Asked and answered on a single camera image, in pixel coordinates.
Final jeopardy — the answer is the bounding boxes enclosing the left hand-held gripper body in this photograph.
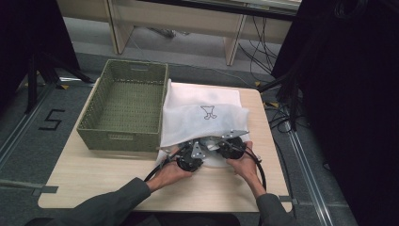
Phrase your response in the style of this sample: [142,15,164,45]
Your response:
[175,139,207,173]

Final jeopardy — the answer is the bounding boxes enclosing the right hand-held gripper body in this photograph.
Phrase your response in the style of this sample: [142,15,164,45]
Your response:
[215,129,251,160]

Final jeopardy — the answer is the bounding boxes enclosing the white mesh laundry bag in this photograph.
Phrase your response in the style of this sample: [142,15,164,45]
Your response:
[155,78,252,170]

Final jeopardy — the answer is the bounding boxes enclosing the green woven basket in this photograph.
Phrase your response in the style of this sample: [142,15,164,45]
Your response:
[76,58,169,153]

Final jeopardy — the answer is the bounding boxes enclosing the person's right hand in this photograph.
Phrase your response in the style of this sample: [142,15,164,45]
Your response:
[225,140,263,189]

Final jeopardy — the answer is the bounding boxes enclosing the person's left hand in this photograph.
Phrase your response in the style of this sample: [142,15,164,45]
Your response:
[146,146,194,193]

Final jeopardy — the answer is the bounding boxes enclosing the black metal stand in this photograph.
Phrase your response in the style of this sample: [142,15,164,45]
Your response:
[257,70,303,132]

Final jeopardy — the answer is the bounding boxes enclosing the black curtain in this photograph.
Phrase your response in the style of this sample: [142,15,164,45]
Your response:
[271,0,399,226]
[0,0,81,109]

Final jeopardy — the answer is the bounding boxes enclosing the light wooden desk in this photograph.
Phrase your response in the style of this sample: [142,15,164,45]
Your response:
[56,0,303,67]

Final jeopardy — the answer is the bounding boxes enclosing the black tripod stand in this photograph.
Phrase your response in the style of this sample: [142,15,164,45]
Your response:
[24,51,96,115]

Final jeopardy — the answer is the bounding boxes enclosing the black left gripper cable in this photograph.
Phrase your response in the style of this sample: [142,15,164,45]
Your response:
[143,144,191,183]

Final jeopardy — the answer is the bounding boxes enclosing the black floor cables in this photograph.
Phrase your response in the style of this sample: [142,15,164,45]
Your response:
[237,15,280,83]

